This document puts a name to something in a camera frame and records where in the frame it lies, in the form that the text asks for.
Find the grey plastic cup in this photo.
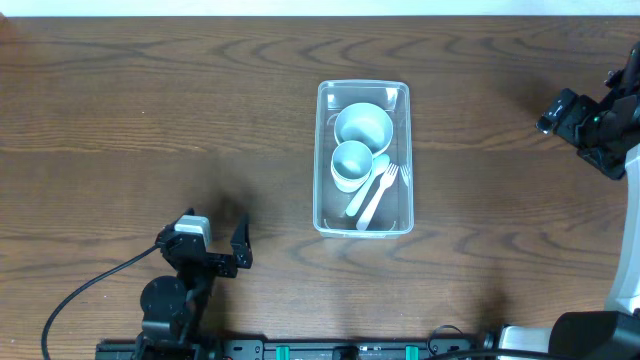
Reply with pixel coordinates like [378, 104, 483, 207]
[331, 140, 373, 181]

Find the clear plastic container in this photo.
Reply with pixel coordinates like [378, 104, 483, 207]
[313, 79, 414, 238]

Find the yellow plastic bowl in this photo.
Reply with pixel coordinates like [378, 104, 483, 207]
[372, 140, 392, 157]

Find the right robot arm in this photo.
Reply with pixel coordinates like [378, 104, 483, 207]
[489, 46, 639, 360]

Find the yellow plastic cup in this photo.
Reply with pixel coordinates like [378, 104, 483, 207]
[331, 171, 370, 187]

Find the grey plastic bowl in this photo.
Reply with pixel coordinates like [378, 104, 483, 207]
[334, 102, 394, 153]

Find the white plastic fork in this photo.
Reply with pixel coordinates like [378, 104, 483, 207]
[356, 164, 399, 231]

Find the white plastic cup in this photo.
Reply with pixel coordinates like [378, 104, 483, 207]
[334, 179, 366, 193]

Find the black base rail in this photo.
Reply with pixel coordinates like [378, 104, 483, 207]
[94, 337, 501, 360]

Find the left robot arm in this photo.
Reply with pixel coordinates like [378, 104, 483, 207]
[132, 209, 253, 359]

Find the pale green plastic spoon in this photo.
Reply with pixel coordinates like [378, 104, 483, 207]
[345, 154, 390, 217]

